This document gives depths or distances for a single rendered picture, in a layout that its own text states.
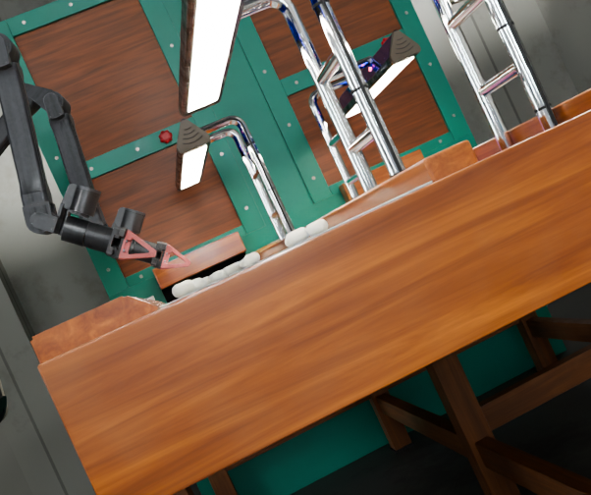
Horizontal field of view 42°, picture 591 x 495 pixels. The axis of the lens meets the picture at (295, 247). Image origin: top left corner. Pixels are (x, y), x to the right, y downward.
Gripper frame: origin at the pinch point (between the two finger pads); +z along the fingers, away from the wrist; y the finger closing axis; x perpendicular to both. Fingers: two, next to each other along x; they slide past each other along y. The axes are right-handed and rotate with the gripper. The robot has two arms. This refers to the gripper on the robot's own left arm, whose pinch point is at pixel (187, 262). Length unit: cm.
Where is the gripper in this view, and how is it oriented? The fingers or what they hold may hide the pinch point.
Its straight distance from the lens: 213.3
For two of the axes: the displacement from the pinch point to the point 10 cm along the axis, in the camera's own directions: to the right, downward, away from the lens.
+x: -2.6, 9.6, -1.1
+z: 9.5, 2.7, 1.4
